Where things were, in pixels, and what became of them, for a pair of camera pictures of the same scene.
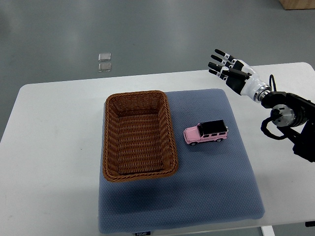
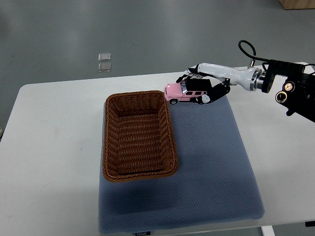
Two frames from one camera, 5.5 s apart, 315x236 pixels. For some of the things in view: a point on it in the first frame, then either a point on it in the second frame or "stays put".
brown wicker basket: x=138 y=136 stays put
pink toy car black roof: x=209 y=131 to x=187 y=89
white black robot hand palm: x=254 y=87 to x=241 y=77
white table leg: x=267 y=230 stays put
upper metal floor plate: x=104 y=57 stays put
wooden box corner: x=297 y=4 stays put
